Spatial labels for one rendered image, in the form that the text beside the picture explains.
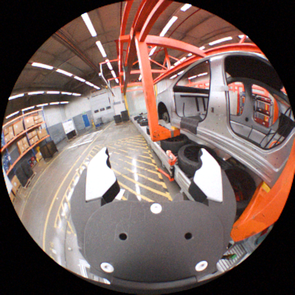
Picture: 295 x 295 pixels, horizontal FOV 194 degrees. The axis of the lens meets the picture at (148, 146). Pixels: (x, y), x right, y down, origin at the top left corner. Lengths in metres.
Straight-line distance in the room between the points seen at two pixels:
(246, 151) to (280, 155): 0.42
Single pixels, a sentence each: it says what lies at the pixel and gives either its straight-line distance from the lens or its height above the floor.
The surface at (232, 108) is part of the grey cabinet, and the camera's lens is 5.17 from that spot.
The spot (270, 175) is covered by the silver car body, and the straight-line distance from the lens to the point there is 1.09.
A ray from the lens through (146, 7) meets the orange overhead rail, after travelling 1.91.
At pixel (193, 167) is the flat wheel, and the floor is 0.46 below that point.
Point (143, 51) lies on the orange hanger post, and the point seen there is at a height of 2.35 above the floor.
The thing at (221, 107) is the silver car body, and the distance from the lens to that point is 1.13.
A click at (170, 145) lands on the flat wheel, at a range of 1.75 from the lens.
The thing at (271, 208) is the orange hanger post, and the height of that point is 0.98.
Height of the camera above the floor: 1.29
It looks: 28 degrees down
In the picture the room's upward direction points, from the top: 9 degrees counter-clockwise
